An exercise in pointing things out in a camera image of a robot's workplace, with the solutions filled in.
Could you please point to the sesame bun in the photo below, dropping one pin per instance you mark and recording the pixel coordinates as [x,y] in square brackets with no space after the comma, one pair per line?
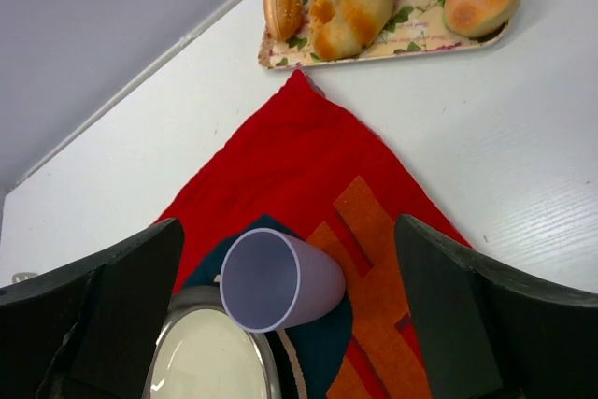
[283,18]

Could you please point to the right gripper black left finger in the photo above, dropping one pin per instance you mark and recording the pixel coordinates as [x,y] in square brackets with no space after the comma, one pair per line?
[88,329]

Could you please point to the floral serving tray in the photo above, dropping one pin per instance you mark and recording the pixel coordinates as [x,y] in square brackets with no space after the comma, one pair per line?
[415,28]

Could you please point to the round bread roll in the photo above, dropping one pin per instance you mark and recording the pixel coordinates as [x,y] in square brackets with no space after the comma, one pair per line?
[477,18]

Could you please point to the red patterned cloth mat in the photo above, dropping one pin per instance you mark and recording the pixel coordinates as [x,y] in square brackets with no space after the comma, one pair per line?
[308,168]

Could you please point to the twisted golden bread roll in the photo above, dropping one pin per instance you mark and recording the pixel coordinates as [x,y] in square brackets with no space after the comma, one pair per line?
[340,29]

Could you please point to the silver metal plate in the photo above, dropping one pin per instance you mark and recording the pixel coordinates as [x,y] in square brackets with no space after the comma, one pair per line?
[202,353]

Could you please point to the lilac plastic cup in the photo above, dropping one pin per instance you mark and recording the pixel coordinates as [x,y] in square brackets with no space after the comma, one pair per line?
[272,281]

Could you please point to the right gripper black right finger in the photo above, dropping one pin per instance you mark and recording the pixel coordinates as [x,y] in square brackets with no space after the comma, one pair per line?
[489,330]

